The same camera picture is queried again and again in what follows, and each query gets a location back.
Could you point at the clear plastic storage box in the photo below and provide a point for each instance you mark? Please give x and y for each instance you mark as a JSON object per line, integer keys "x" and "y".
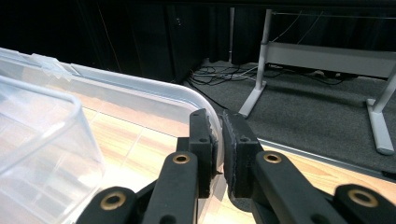
{"x": 46, "y": 149}

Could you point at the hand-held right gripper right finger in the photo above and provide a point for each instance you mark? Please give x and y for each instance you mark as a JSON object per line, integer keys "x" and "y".
{"x": 241, "y": 161}

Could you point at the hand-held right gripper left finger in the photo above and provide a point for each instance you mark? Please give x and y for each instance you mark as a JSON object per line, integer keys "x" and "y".
{"x": 204, "y": 146}

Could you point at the grey metal pole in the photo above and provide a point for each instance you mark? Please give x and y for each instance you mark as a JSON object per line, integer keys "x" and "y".
{"x": 232, "y": 34}

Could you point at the grey metal desk frame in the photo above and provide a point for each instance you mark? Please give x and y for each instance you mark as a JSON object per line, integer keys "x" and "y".
{"x": 323, "y": 59}

